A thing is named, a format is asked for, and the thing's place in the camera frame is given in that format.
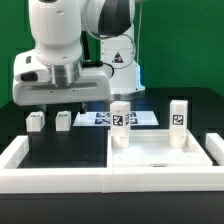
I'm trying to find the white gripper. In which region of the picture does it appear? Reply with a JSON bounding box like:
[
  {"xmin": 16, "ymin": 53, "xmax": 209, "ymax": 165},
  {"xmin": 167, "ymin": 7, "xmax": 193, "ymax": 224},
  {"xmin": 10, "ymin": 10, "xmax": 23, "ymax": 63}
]
[{"xmin": 13, "ymin": 50, "xmax": 110, "ymax": 117}]

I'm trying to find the white square table top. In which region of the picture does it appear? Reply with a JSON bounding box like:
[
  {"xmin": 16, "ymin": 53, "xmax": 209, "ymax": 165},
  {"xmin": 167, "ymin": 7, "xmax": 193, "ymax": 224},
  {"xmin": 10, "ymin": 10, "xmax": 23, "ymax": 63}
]
[{"xmin": 107, "ymin": 129, "xmax": 212, "ymax": 168}]

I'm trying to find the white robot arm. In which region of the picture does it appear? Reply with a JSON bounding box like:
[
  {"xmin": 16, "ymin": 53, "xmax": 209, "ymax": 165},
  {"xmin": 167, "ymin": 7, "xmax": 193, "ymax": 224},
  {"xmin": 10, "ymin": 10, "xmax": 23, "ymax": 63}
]
[{"xmin": 13, "ymin": 0, "xmax": 145, "ymax": 105}]

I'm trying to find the white sheet with tags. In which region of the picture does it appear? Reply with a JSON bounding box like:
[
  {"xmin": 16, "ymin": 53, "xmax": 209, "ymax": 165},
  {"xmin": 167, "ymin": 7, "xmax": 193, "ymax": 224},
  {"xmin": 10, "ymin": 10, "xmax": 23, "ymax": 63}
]
[{"xmin": 73, "ymin": 111, "xmax": 158, "ymax": 126}]

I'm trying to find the white U-shaped fence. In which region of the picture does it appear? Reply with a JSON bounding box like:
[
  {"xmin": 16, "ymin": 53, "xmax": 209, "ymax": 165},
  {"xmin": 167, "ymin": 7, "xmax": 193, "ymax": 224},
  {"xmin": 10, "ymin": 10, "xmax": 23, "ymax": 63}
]
[{"xmin": 0, "ymin": 135, "xmax": 224, "ymax": 194}]

